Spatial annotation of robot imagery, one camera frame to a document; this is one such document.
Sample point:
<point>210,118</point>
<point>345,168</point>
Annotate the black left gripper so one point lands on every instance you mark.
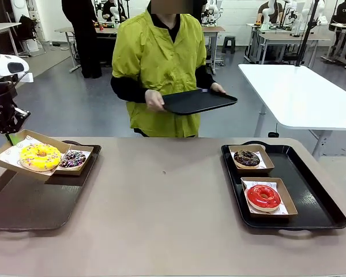
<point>0,98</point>

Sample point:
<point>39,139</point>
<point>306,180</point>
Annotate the kraft paper box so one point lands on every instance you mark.
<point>255,170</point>
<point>72,171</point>
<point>288,202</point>
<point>5,166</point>

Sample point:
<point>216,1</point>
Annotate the yellow sprinkled donut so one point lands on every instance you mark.
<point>40,157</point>

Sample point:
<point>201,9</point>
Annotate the chocolate donut with purple sprinkles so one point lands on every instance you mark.
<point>73,158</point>

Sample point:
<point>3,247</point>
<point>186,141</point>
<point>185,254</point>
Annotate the red glazed donut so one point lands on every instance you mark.
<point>263,197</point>

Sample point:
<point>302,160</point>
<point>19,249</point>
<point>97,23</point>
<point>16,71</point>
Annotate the chocolate donut with sparse sprinkles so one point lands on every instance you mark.
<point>246,158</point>

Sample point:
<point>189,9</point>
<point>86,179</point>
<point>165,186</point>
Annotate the black serving tray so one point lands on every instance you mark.
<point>199,102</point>

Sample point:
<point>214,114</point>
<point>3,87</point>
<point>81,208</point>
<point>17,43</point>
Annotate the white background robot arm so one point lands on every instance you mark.
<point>266,14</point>

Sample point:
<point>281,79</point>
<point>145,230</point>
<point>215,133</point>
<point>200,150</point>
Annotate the person's right forearm black sleeve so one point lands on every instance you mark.
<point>127,91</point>

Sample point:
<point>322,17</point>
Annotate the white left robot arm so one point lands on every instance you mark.
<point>0,66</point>

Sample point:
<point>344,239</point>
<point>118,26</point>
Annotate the person's left forearm black sleeve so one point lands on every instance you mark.
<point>204,78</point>

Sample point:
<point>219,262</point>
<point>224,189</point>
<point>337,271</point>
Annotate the person's right hand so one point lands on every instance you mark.
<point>153,99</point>

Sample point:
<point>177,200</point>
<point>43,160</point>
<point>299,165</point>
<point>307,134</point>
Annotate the person's left hand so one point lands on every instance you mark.
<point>217,87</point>

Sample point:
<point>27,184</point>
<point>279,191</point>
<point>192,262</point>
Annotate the black floor plug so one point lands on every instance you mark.
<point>274,134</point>

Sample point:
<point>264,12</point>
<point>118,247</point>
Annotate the large white table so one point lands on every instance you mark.
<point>294,92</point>

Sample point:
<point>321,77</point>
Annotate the white side table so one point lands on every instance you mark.
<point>3,27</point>

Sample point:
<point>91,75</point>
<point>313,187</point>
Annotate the black backpack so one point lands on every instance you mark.
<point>27,26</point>

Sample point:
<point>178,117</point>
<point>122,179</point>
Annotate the grey desk with toys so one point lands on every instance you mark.
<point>62,29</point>

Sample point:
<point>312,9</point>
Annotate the standing person in black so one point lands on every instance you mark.
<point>85,29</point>

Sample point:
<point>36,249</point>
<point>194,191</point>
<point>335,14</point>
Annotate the grey desk with robots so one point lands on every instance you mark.
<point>291,37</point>

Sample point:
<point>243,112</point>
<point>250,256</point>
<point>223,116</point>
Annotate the person in black logo shirt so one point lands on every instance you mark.
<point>343,13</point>

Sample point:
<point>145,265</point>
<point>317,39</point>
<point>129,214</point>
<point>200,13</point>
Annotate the seated person behind desk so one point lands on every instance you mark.
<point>107,10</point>

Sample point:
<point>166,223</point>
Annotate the person in brown shirt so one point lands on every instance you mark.
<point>278,13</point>

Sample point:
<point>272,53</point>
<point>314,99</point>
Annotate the person in yellow-green jacket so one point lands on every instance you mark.
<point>155,52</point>

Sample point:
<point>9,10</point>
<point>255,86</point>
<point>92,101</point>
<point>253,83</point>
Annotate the grey plastic stool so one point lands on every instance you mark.
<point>229,40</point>

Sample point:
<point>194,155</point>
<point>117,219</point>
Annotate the wooden top desk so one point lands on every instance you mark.
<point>214,29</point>

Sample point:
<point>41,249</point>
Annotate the black camera pole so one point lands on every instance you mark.
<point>305,34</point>

